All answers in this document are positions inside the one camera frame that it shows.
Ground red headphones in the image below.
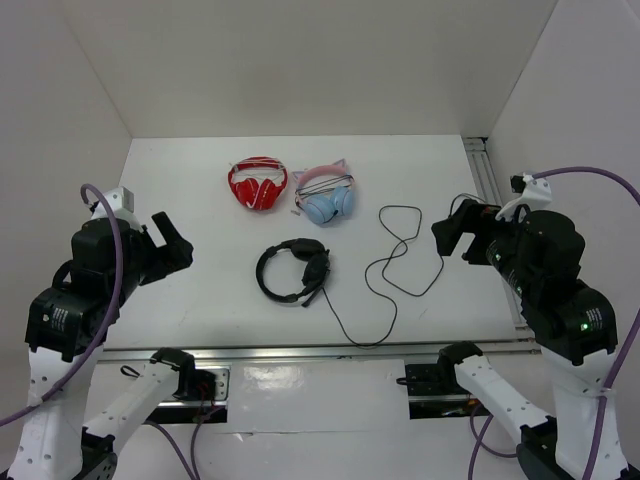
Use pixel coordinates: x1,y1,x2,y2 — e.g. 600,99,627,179
227,156,288,211

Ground black headset with microphone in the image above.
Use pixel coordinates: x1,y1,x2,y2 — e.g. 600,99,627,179
255,238,331,308

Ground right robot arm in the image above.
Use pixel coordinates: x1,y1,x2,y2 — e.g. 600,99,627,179
397,200,639,479

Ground aluminium rail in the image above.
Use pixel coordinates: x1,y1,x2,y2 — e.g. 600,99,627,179
98,338,541,364
462,137,532,339

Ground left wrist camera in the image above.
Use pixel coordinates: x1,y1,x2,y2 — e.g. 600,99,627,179
91,186,137,225

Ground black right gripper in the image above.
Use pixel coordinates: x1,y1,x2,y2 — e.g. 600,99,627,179
429,194,534,292

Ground pink and blue cat headphones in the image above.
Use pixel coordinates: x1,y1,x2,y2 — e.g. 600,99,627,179
292,159,355,225

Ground thin black sensor wire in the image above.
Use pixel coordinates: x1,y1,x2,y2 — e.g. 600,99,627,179
449,193,489,221

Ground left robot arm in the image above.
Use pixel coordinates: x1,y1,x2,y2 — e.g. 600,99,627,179
1,212,220,479

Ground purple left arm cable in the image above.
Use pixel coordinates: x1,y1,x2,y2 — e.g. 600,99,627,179
0,183,125,427

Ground aluminium rail at right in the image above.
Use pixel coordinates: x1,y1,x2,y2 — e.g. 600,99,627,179
462,137,532,339

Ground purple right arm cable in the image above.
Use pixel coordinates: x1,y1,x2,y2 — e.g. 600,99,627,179
532,166,640,480

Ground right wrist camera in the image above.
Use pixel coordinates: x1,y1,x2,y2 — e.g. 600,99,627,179
495,173,552,223

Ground aluminium rail at front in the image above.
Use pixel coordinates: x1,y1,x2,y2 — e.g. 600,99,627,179
98,338,541,364

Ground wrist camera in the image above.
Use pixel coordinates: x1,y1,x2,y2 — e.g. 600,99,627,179
495,173,552,223
91,186,137,225

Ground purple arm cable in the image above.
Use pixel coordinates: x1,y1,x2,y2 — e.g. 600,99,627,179
0,183,125,427
532,166,640,480

